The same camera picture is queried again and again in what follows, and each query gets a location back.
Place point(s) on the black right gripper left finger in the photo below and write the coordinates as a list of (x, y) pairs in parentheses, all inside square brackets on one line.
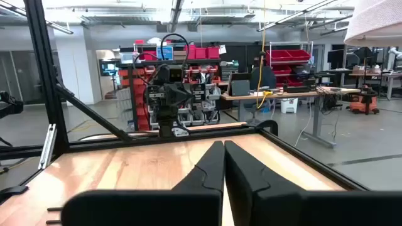
[(188, 207)]

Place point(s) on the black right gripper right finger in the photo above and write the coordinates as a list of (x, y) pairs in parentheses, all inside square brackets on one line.
[(267, 207)]

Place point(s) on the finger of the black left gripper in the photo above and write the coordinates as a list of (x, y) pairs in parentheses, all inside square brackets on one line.
[(171, 94), (185, 93)]

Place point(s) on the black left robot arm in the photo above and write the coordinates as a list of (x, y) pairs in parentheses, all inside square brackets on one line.
[(166, 122)]

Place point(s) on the storage rack with parts bins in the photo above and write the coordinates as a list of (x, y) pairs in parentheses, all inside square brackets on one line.
[(139, 103)]

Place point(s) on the red plastic storage bin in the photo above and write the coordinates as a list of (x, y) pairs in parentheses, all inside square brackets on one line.
[(213, 52), (150, 56), (201, 53), (191, 52)]

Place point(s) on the blue storage box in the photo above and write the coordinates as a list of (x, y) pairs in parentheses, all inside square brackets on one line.
[(165, 53)]

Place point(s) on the clear plastic storage box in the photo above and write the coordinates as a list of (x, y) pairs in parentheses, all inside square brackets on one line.
[(128, 58)]

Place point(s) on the lit display screen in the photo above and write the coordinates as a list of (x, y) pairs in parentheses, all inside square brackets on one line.
[(110, 68)]

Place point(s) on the blue office chair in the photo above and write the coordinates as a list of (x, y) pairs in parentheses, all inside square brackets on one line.
[(267, 78)]

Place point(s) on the long wooden desk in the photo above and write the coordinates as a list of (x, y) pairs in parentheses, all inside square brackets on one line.
[(282, 94)]

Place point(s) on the white waste bin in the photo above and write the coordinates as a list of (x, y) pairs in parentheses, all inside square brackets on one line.
[(289, 106)]

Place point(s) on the metal rack with red bins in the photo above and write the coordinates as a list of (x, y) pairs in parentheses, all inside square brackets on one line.
[(284, 56)]

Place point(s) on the black desktop equipment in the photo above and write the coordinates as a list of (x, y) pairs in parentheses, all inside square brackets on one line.
[(300, 86)]

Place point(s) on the long light strip fixture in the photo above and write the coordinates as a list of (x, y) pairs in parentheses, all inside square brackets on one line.
[(282, 20), (59, 29)]

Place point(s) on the orange shop vacuum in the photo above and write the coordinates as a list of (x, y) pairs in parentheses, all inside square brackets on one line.
[(361, 103)]

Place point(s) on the black monitor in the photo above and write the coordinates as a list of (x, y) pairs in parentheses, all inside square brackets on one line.
[(335, 59)]

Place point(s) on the workbench with equipment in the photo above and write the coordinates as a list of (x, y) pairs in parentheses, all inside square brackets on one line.
[(367, 75)]

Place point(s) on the black plastic edge clamp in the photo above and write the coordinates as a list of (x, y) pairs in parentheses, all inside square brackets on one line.
[(12, 190)]

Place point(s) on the white shade silver table lamp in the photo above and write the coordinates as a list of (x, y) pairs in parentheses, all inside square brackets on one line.
[(377, 22)]

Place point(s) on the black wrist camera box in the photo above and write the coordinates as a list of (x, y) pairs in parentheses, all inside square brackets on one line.
[(176, 74)]

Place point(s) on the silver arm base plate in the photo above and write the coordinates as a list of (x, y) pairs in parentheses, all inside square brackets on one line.
[(180, 132)]

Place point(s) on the black curved corner bracket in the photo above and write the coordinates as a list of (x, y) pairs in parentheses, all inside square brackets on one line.
[(273, 125)]

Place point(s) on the black aluminium table frame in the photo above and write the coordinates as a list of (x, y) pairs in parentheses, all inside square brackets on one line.
[(47, 78)]

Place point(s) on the silver aluminium bracket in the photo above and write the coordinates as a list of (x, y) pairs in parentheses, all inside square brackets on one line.
[(47, 147)]

